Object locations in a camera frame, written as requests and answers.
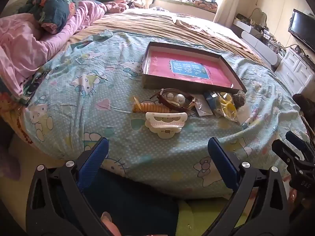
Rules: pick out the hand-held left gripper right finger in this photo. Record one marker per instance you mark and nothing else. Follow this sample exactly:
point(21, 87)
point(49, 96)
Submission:
point(222, 162)

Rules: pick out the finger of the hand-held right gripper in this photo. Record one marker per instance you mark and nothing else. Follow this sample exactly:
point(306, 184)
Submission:
point(299, 141)
point(286, 152)

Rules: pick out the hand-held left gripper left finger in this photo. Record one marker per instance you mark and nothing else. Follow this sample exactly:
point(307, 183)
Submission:
point(93, 162)

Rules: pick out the yellow item clear packet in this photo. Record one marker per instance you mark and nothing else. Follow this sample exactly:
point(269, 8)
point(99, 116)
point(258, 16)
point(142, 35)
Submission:
point(227, 108)

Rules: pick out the small blue box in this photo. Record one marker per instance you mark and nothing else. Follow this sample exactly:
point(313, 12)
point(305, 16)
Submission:
point(210, 100)

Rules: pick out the white hair claw clip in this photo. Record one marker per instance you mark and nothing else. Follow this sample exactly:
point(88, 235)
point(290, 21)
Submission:
point(165, 121)

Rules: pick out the pearl hair clip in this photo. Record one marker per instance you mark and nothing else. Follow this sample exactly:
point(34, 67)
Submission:
point(181, 99)

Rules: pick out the shallow dark cardboard box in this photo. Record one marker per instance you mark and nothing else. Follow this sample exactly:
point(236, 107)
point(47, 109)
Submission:
point(147, 78)

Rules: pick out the person's right hand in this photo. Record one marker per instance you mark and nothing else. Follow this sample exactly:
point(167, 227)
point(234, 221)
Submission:
point(293, 196)

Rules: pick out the dark brown furry thing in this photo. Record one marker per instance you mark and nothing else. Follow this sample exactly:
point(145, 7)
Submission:
point(304, 104)

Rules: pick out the cat print blue bedsheet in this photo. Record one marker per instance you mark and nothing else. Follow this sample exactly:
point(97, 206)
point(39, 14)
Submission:
point(86, 115)

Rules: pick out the small clear card bag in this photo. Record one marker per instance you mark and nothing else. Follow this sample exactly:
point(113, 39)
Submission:
point(203, 108)

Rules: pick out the yellow-green cloth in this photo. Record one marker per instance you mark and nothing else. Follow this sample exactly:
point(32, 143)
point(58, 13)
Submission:
point(196, 216)

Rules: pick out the dark teal cloth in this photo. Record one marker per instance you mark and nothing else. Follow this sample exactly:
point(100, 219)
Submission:
point(137, 206)

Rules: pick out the brown hair hoop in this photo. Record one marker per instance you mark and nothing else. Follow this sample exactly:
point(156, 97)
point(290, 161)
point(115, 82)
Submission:
point(190, 102)

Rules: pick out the white drawer dresser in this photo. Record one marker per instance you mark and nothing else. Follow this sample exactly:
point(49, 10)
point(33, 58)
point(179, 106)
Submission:
point(292, 68)

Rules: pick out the white vanity desk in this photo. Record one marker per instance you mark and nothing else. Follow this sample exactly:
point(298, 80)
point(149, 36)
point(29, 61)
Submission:
point(258, 45)

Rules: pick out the clutter of cosmetics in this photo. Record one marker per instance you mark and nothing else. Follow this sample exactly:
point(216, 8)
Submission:
point(272, 40)

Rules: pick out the black flat television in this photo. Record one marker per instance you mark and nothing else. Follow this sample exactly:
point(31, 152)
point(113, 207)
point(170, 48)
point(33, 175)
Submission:
point(302, 29)

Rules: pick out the vanity mirror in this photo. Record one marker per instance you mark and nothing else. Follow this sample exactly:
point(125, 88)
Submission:
point(258, 17)

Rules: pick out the pink quilt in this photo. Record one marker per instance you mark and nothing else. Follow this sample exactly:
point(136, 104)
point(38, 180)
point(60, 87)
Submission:
point(27, 44)

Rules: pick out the light floral cloth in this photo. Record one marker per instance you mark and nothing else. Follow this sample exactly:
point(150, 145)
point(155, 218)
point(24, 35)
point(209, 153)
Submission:
point(204, 27)

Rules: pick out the tan blanket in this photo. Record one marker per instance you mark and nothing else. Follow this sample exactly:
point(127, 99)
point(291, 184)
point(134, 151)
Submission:
point(137, 27)

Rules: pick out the cream curtain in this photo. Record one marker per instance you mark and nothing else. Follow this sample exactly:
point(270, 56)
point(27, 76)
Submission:
point(226, 2)

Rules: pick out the pink plush toy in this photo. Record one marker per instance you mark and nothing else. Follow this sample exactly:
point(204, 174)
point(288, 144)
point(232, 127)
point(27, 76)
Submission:
point(115, 7)

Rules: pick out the clothes heap on window seat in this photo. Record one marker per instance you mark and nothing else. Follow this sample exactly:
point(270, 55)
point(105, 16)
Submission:
point(204, 3)

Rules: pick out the dark teal floral pillow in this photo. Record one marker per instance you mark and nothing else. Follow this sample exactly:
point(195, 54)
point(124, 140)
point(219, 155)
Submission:
point(53, 7)

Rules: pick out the white window seat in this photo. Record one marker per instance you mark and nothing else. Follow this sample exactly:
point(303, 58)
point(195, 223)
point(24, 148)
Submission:
point(179, 7)

